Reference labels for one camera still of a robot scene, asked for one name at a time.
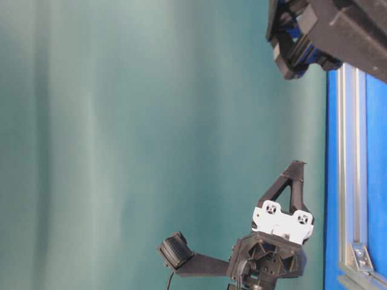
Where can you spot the aluminium extrusion frame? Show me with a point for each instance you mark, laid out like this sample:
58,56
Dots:
354,258

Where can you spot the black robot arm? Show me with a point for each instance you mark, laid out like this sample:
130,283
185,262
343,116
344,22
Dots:
284,201

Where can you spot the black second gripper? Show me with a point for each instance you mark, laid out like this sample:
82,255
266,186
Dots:
293,51

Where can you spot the black second robot arm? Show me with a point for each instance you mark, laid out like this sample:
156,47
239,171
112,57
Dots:
328,33

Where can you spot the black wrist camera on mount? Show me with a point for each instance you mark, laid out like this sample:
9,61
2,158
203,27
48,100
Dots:
187,263

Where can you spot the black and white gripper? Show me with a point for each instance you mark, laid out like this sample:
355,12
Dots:
273,249

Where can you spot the blue backdrop panel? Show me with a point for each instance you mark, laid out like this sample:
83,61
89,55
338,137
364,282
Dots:
376,159

